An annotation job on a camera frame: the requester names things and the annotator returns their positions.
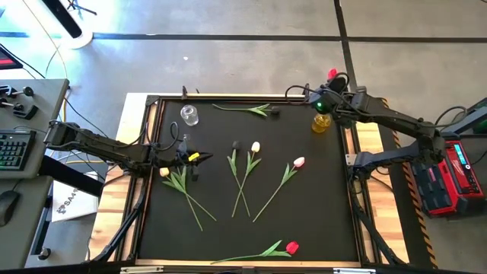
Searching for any yellow cable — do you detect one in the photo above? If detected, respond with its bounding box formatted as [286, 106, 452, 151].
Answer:
[21, 0, 70, 123]

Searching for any white tower fan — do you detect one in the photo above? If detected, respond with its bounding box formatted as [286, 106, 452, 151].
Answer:
[40, 0, 94, 50]

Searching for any black knob tool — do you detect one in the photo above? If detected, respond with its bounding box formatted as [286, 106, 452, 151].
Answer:
[0, 85, 35, 98]
[0, 97, 24, 112]

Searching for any gray desk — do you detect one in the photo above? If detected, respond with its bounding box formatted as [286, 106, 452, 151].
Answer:
[0, 78, 70, 272]

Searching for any black aluminium table frame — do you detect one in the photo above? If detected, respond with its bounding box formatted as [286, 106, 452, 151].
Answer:
[113, 94, 381, 267]

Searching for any pale pink tulip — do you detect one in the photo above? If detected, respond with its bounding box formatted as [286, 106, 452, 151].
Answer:
[252, 156, 306, 224]

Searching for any black computer mouse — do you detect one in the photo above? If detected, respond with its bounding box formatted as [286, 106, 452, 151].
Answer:
[0, 190, 21, 228]

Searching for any yellow glass vase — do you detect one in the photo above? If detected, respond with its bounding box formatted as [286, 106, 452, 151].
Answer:
[311, 113, 333, 134]

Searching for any clear glass vase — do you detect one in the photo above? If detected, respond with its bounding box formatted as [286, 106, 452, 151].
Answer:
[180, 104, 199, 127]

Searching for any yellow black hazard tape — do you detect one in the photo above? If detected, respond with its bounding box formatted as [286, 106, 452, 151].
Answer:
[380, 97, 438, 269]

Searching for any silver bracket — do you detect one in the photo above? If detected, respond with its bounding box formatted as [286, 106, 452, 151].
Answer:
[119, 266, 164, 274]
[333, 267, 377, 274]

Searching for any white printed paper sheet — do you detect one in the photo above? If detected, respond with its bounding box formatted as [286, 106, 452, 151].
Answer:
[51, 178, 100, 224]

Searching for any dark screen red glow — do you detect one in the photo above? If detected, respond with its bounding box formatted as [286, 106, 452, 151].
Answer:
[0, 44, 24, 72]

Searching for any black bracket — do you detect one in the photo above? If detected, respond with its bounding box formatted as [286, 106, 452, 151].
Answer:
[13, 104, 40, 121]

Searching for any black diagonal strut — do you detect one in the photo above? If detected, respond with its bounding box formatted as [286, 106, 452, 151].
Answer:
[348, 174, 406, 266]
[91, 178, 149, 263]

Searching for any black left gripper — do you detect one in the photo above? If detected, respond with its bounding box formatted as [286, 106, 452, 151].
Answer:
[150, 141, 214, 172]

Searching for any black keyboard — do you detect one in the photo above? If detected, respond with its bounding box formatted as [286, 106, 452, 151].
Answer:
[0, 129, 38, 172]

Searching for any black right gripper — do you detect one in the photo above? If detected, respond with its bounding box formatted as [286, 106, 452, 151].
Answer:
[308, 76, 349, 117]

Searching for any black crossbar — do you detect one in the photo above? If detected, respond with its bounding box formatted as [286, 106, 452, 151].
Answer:
[37, 155, 104, 199]

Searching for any cream white tulip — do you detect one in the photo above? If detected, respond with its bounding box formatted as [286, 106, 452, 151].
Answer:
[159, 166, 218, 223]

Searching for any black tulip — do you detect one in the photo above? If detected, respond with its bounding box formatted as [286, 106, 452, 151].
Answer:
[212, 103, 282, 118]
[227, 140, 251, 218]

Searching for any red tool case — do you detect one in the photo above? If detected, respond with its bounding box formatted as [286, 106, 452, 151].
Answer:
[409, 139, 486, 218]

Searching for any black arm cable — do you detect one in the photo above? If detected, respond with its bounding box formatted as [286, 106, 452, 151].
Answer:
[433, 105, 469, 129]
[284, 84, 319, 106]
[163, 120, 182, 152]

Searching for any black table mat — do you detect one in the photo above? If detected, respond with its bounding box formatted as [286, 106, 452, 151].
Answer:
[137, 99, 361, 263]

